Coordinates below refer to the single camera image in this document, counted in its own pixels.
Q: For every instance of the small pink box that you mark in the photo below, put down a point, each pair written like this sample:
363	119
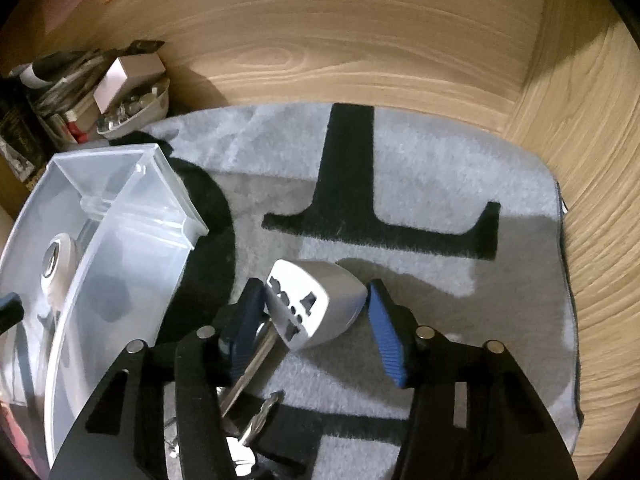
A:
127	80

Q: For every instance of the white tape roll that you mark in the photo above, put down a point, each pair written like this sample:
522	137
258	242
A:
55	267

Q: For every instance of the grey mat with black letters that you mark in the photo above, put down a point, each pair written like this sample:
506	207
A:
400	240

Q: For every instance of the silver keys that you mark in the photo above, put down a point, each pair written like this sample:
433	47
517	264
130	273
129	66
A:
247	385

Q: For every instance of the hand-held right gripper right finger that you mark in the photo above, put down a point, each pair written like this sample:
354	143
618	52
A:
384	331

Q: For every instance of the pink paper sheet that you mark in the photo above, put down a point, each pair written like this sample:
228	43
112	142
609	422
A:
62	0

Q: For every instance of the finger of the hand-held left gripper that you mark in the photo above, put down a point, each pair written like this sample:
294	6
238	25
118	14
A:
9	307

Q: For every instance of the clear plastic storage box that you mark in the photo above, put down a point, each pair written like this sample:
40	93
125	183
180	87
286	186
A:
100	280

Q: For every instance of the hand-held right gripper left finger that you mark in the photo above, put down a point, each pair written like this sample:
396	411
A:
248	317

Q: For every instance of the white travel plug adapter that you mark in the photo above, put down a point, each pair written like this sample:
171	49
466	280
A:
311	306

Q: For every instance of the pile of dark clutter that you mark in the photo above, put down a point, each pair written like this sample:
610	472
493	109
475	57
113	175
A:
50	95

